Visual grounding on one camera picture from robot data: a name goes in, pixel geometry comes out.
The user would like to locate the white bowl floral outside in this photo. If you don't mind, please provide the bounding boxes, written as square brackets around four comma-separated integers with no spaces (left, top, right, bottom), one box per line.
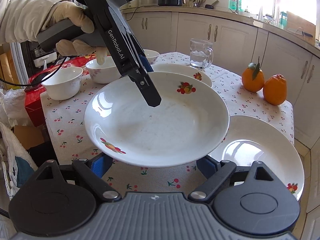
[86,56,121,84]

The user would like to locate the small white fruit-print dish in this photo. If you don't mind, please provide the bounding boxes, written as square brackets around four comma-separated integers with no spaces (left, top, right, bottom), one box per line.
[152,63,213,87]

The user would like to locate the large white fruit-print plate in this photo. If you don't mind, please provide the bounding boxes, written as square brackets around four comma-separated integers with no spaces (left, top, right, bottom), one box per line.
[84,72,229,168]

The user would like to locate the plain white bowl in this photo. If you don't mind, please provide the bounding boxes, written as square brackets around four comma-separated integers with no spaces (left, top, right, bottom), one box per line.
[41,67,83,101]

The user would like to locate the white sleeved left forearm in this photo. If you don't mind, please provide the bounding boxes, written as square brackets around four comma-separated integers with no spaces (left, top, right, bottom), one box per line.
[1,0,71,44]

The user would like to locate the white kitchen cabinets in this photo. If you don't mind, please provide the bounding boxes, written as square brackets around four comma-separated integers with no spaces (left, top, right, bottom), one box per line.
[123,6,319,239]

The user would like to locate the gloved left hand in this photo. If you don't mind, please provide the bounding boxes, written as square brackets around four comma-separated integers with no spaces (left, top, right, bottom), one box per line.
[41,0,111,66]

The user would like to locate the white fruit-print plate centre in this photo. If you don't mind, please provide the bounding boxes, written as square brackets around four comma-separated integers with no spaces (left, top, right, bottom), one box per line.
[209,115,304,199]

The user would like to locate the glass mug with water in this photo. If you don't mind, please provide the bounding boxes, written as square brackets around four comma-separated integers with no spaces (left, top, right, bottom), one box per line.
[190,38,214,69]

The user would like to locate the red milk tea box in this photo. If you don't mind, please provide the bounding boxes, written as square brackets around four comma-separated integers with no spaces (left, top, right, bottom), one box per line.
[24,54,95,127]

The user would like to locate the orange with leaf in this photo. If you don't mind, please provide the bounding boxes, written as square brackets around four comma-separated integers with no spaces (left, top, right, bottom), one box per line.
[241,58,265,93]

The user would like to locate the plain orange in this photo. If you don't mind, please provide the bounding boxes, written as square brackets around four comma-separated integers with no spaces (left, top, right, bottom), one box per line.
[263,74,287,106]

